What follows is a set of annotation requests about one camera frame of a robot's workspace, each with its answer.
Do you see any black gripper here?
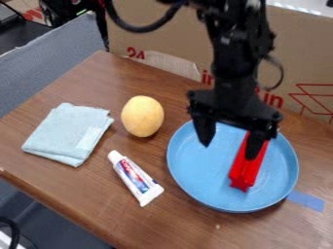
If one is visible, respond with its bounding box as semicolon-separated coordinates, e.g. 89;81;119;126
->
188;77;282;160

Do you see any red star-shaped bar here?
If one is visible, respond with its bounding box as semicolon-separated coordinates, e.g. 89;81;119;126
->
229;132;269;192

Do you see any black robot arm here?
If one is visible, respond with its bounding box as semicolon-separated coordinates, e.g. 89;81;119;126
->
158;0;282;160

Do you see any blue plate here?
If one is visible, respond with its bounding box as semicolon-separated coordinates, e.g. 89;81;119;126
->
166;123;300;213

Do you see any yellow round fruit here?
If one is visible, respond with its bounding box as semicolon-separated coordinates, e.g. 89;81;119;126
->
121;95;165;137

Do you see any white toothpaste tube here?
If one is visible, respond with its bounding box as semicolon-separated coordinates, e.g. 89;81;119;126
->
109;150;165;207

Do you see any brown cardboard box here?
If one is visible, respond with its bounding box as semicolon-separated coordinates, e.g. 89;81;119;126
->
107;0;333;125

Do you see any blue tape strip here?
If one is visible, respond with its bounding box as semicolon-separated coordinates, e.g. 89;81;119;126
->
288;191;325;212

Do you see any light blue folded cloth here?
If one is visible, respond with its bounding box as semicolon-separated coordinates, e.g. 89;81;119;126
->
22;103;115;167

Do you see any grey fabric partition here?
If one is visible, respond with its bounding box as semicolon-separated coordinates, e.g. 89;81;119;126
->
0;14;106;118

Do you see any black device in background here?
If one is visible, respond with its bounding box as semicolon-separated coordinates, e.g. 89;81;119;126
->
38;0;110;50

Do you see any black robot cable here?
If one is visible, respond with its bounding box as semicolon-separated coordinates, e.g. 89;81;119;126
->
103;0;188;34

